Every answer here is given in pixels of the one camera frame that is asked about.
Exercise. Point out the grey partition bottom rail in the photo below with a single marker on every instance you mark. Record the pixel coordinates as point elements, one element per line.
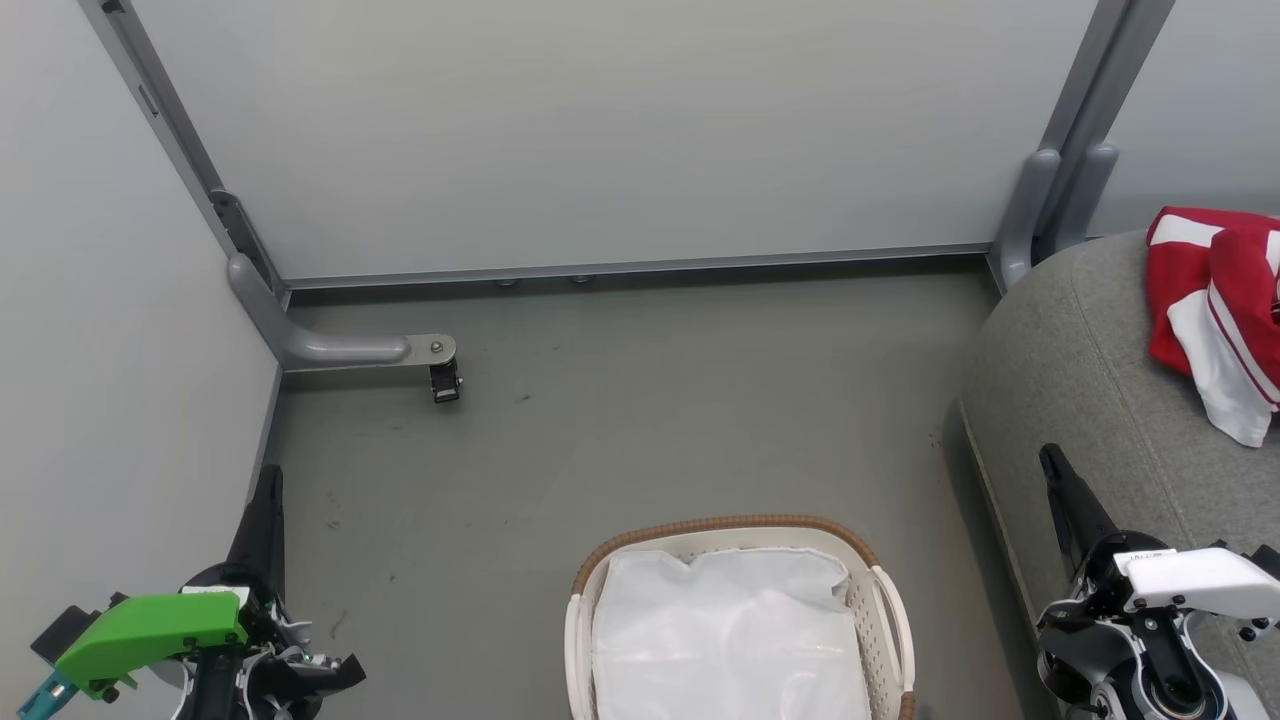
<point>640,266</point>

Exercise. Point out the long grey partition foot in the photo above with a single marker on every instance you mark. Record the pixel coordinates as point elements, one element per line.
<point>340,350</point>

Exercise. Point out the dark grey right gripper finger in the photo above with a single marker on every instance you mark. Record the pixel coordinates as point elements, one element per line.
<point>1075,510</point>

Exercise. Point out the grey fabric sofa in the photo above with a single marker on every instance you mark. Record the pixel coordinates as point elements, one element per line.
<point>1080,380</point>

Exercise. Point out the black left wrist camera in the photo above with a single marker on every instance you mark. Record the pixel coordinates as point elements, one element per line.
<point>65,630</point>

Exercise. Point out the grey partition post with bracket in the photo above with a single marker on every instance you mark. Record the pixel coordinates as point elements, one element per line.
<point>190,150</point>

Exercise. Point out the grey upright partition foot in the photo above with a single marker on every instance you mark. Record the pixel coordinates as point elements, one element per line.
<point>1085,195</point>
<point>1022,220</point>

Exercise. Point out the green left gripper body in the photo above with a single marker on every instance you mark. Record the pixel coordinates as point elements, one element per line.
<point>150,630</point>

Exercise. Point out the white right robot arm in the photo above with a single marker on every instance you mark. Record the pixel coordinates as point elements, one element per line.
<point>1140,670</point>

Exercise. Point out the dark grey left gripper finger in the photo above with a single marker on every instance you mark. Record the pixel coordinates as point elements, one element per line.
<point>262,530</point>

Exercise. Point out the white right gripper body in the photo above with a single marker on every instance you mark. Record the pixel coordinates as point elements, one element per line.
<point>1200,580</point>

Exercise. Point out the black caster wheel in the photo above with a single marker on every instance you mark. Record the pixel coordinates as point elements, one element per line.
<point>446,382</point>

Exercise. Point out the white cloth in basket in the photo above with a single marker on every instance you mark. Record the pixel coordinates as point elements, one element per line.
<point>730,640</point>

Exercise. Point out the red white garment thin stripes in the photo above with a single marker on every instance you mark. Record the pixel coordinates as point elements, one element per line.
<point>1235,350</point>

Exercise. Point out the cream laundry basket brown rim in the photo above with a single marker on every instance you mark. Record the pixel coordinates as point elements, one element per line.
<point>885,600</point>

